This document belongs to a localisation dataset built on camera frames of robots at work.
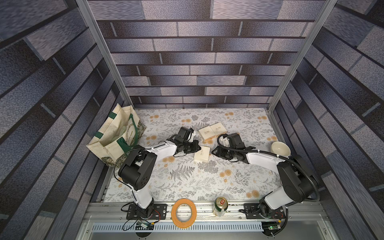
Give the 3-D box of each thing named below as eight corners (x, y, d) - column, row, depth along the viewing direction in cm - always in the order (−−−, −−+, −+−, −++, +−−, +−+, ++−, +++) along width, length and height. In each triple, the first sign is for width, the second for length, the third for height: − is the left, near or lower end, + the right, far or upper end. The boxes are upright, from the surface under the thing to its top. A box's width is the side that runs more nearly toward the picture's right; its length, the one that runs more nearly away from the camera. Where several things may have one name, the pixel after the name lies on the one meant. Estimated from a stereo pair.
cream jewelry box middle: (204, 141, 103) (204, 138, 100) (198, 132, 108) (199, 129, 105) (215, 136, 105) (215, 134, 103) (209, 128, 110) (209, 125, 107)
